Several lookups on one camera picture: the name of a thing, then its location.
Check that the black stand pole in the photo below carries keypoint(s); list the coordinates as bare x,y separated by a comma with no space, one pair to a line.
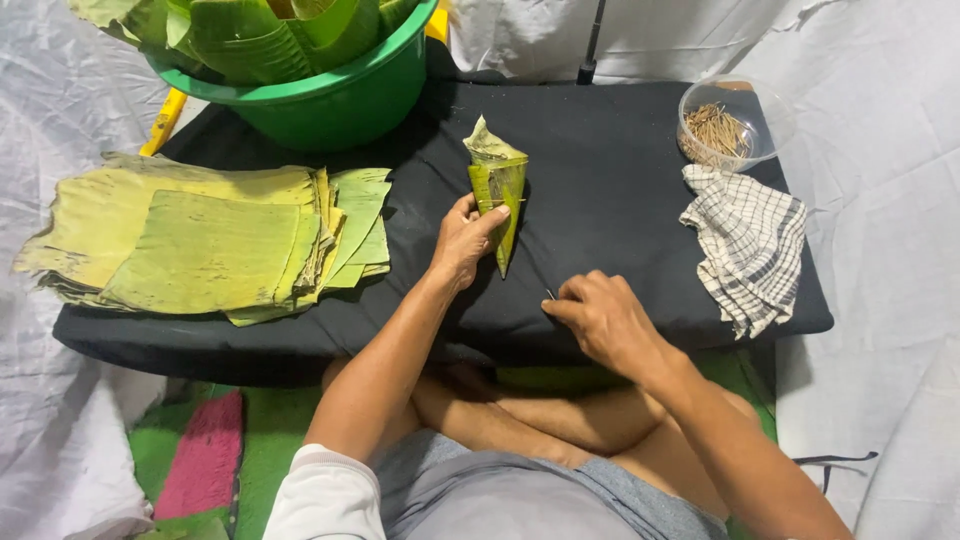
591,45

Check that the person's left hand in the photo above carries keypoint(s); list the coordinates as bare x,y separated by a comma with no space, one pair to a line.
457,251

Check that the banana leaf cone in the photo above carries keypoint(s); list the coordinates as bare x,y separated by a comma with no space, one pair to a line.
501,176

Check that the white backdrop sheet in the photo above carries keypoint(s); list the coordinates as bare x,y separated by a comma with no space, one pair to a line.
885,225

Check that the green and pink rug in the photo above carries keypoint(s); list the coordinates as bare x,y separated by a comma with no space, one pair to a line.
225,450

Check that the green plastic basin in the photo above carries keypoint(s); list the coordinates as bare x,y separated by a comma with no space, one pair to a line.
337,97

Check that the white checked cloth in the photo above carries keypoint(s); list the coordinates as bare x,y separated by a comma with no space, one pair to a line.
746,240

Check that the white shirt sleeve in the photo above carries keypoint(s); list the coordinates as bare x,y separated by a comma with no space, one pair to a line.
326,499

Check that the person's right hand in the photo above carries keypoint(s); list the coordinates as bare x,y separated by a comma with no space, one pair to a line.
611,322

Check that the grey shorts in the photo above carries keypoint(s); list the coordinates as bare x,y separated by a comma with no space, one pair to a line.
517,495

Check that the clear plastic bowl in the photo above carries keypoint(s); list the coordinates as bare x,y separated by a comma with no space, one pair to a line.
757,112

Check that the person's crossed bare legs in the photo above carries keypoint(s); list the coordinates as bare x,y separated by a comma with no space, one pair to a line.
570,424

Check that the black cloth table cover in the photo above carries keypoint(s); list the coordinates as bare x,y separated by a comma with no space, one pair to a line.
615,225

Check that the stack of cut banana leaves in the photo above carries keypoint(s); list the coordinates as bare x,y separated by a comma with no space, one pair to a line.
202,240

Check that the heap of wooden pin sticks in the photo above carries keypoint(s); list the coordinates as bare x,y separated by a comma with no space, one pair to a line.
716,135

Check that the rolled banana leaves bundle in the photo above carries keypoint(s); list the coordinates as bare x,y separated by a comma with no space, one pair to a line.
247,34

